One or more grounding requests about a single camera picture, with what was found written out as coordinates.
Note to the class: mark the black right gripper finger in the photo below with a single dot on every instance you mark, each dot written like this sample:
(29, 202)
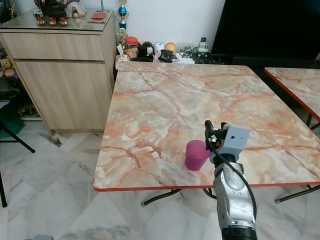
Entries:
(208, 134)
(219, 125)

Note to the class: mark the magenta plastic cup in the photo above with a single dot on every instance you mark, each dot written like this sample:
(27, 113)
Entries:
(196, 156)

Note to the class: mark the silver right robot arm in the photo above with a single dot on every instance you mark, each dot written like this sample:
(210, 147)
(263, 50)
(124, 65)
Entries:
(232, 200)

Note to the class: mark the marble table with red edge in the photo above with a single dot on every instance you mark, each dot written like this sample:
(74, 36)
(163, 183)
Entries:
(297, 87)
(170, 107)

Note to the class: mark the white and green bottle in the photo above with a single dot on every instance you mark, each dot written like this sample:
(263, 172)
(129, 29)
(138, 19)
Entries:
(203, 46)

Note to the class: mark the black metal chair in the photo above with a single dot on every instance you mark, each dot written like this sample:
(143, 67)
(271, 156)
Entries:
(12, 135)

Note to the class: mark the orange round toy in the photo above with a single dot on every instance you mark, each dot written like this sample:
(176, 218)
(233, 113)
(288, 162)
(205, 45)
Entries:
(170, 47)

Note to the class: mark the beige plush toy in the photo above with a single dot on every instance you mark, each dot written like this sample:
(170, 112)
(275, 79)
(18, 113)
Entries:
(7, 66)

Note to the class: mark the large black screen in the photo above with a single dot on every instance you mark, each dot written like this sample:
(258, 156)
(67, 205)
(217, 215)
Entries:
(267, 25)

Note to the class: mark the jar with red lid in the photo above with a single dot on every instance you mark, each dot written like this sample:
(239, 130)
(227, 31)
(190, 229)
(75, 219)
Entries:
(131, 47)

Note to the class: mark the blue and gold trophy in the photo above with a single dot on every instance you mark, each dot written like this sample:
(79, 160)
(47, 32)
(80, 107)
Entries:
(122, 14)

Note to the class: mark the light wooden cabinet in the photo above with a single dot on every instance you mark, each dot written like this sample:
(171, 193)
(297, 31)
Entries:
(67, 82)

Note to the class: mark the red flat box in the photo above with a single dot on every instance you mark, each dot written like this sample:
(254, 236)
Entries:
(99, 16)

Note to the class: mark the dark teapot ornament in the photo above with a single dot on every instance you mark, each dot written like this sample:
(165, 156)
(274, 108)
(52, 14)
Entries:
(55, 10)

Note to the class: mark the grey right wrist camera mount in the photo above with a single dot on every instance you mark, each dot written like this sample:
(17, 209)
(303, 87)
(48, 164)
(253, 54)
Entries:
(236, 138)

